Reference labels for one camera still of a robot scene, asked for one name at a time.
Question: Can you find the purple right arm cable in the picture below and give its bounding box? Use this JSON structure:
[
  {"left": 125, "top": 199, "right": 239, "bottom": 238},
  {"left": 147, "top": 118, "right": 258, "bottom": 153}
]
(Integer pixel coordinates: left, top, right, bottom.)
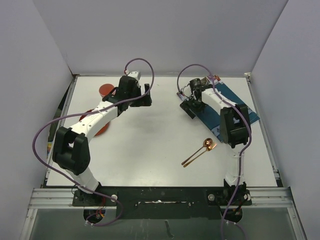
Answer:
[{"left": 176, "top": 63, "right": 252, "bottom": 240}]

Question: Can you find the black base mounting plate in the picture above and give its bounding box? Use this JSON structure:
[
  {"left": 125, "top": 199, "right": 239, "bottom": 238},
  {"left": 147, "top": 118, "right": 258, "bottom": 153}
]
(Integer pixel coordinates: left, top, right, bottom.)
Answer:
[{"left": 72, "top": 186, "right": 252, "bottom": 222}]

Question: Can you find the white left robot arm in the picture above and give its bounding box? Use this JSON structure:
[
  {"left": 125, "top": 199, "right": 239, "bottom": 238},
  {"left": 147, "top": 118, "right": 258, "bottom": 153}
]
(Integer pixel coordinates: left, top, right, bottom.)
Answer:
[{"left": 52, "top": 71, "right": 152, "bottom": 206}]

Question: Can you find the copper fork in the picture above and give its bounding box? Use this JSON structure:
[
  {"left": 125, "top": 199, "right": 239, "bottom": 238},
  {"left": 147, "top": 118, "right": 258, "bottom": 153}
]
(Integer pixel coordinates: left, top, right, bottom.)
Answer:
[{"left": 182, "top": 143, "right": 217, "bottom": 168}]

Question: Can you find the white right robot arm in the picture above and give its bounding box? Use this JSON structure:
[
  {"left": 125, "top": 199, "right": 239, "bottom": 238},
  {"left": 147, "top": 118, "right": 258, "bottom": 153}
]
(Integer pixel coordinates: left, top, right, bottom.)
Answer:
[{"left": 177, "top": 77, "right": 252, "bottom": 187}]

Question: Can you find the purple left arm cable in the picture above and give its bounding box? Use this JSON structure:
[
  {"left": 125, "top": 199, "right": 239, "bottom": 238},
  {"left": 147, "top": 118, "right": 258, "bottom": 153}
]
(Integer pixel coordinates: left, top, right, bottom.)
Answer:
[{"left": 32, "top": 57, "right": 155, "bottom": 227}]

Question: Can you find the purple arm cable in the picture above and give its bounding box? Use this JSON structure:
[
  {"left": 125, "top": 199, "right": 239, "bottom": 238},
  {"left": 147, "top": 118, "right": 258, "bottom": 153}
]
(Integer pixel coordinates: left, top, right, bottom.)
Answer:
[
  {"left": 176, "top": 63, "right": 252, "bottom": 240},
  {"left": 32, "top": 57, "right": 155, "bottom": 227}
]

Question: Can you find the red round plate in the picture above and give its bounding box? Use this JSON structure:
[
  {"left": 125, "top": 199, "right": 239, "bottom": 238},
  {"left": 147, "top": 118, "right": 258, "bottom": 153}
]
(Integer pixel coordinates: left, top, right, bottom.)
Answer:
[{"left": 79, "top": 114, "right": 110, "bottom": 137}]

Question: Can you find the blue patterned placemat cloth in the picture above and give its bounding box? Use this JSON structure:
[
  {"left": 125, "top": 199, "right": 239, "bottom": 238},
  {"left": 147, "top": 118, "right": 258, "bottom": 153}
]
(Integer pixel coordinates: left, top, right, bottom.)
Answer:
[{"left": 197, "top": 76, "right": 260, "bottom": 148}]

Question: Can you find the pink plastic cup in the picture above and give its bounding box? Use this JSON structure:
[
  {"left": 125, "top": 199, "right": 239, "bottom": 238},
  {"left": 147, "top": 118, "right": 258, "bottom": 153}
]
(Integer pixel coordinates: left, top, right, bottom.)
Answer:
[{"left": 98, "top": 83, "right": 117, "bottom": 99}]

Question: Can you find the aluminium front rail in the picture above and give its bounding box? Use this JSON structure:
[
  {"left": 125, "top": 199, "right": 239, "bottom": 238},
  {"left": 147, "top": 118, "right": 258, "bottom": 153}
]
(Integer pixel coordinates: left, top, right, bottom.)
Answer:
[{"left": 28, "top": 187, "right": 293, "bottom": 209}]

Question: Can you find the copper spoon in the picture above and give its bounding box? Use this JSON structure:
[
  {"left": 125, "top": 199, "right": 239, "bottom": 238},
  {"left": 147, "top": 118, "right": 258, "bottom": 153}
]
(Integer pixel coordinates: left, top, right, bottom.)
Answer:
[{"left": 181, "top": 138, "right": 213, "bottom": 166}]

